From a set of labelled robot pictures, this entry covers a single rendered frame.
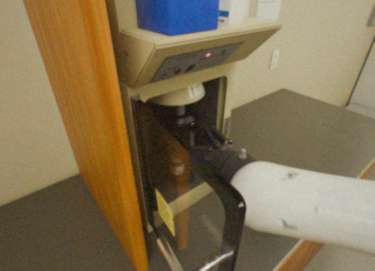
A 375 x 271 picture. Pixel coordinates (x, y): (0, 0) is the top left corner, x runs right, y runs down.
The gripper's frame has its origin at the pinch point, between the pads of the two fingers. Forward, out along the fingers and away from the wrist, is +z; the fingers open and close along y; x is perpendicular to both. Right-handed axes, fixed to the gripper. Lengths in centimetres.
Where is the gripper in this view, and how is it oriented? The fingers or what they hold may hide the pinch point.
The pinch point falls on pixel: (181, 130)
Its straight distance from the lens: 69.8
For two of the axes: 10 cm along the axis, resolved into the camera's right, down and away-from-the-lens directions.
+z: -6.2, -4.1, 6.7
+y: -7.8, 3.3, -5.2
